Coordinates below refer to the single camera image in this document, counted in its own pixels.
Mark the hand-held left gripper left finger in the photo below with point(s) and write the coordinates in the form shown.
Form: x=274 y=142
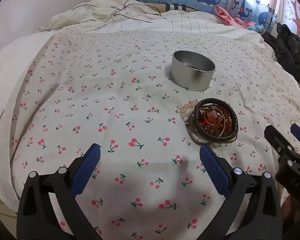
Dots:
x=86 y=165

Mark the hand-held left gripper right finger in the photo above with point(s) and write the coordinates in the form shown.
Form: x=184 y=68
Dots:
x=215 y=170

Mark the heap of amber jewelry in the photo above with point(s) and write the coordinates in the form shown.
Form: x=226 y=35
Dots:
x=212 y=118

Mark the round metal tin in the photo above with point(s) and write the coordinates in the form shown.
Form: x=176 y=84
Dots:
x=190 y=80

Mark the person's right hand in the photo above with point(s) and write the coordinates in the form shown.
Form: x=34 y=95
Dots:
x=288 y=207

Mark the cherry print bed sheet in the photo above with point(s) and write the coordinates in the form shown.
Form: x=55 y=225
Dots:
x=90 y=92

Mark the black jacket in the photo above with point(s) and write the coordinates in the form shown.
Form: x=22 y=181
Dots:
x=290 y=47

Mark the plain white quilt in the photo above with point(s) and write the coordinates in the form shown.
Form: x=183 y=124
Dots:
x=12 y=85

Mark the light blue cloth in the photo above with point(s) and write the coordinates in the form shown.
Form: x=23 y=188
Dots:
x=257 y=27

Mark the pink cloth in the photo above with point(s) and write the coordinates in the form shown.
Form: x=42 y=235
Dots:
x=227 y=17

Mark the cream striped blanket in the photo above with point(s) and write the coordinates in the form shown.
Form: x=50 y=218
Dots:
x=190 y=22

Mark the yellow black striped cushion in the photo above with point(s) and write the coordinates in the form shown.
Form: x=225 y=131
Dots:
x=176 y=7

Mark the wooden bed frame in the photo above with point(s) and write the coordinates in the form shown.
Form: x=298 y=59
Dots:
x=0 y=205

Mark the tree print wall sticker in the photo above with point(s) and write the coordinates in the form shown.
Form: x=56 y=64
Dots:
x=298 y=12

